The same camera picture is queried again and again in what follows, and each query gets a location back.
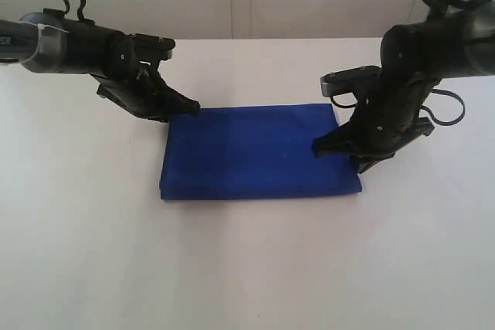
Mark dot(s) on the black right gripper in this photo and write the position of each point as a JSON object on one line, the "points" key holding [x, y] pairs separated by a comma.
{"points": [[388, 122]]}

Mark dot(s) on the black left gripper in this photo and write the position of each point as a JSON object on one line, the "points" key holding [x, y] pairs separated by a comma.
{"points": [[146, 95]]}

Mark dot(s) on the blue towel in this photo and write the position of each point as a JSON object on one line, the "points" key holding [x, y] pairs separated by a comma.
{"points": [[258, 152]]}

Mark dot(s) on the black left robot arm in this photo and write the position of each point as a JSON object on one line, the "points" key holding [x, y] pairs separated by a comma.
{"points": [[126, 66]]}

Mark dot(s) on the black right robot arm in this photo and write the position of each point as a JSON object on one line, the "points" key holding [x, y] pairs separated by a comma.
{"points": [[415, 58]]}

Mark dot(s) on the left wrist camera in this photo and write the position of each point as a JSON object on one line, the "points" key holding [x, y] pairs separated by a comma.
{"points": [[153, 49]]}

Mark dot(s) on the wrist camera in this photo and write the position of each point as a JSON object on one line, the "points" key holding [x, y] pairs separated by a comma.
{"points": [[153, 49], [355, 81]]}

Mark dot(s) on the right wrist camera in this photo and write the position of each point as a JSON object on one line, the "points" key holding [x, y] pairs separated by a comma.
{"points": [[355, 81]]}

